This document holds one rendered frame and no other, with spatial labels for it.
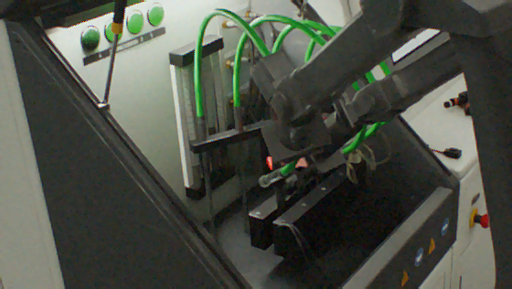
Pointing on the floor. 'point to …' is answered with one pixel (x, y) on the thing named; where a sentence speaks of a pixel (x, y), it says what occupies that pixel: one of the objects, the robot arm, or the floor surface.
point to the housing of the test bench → (21, 191)
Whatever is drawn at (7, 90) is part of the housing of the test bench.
